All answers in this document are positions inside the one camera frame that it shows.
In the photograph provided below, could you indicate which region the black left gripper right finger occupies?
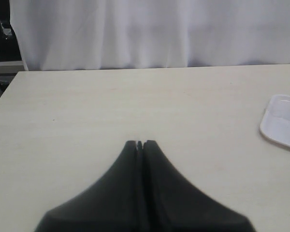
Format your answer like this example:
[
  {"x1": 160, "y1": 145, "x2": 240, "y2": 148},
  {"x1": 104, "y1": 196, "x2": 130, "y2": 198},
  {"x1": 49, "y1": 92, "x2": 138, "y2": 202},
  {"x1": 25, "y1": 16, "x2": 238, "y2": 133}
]
[{"x1": 143, "y1": 140, "x2": 255, "y2": 232}]

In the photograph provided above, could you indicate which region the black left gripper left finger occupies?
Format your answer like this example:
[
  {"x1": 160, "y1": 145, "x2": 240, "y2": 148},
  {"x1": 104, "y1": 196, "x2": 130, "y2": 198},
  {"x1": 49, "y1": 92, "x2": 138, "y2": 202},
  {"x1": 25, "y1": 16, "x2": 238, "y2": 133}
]
[{"x1": 36, "y1": 141, "x2": 141, "y2": 232}]

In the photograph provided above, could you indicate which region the white rectangular plastic tray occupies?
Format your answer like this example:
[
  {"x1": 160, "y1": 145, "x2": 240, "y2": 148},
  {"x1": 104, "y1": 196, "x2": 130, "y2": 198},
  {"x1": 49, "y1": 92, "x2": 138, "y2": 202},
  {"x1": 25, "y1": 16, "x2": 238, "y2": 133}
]
[{"x1": 260, "y1": 100, "x2": 290, "y2": 148}]

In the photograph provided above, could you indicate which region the white backdrop curtain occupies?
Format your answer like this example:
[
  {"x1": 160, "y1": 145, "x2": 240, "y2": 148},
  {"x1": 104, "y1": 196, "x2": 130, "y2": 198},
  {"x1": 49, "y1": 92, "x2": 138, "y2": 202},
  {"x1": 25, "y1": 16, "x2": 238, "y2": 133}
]
[{"x1": 10, "y1": 0, "x2": 290, "y2": 71}]

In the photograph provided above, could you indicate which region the dark equipment behind curtain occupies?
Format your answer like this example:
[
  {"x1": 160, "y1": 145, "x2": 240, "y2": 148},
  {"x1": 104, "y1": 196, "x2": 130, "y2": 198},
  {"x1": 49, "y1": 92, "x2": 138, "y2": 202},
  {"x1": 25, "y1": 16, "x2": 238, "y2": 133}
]
[{"x1": 0, "y1": 0, "x2": 24, "y2": 111}]

